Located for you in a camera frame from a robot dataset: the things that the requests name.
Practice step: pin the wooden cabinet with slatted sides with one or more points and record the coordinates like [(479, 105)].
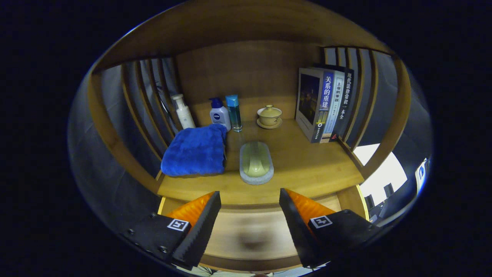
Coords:
[(246, 23)]

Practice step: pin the white pump bottle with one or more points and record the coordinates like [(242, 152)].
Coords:
[(183, 115)]

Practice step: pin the book with dark cover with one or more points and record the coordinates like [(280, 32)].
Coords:
[(309, 100)]

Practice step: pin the clear blue bottle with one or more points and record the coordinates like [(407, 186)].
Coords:
[(234, 115)]

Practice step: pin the blue and white object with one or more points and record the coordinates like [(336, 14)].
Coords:
[(422, 171)]

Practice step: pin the beige lidded teacup with saucer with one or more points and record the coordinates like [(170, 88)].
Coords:
[(269, 115)]

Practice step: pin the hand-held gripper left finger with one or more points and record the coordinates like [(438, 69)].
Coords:
[(200, 231)]

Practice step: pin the wooden countertop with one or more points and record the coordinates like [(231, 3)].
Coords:
[(307, 165)]

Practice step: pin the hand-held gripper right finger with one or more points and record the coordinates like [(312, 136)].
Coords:
[(298, 231)]

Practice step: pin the wooden drawer with black knob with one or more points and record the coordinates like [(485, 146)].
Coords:
[(246, 223)]

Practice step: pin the white lotion bottle blue cap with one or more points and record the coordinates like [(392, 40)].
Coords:
[(220, 117)]

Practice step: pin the blue fluffy towel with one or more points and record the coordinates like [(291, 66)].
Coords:
[(194, 152)]

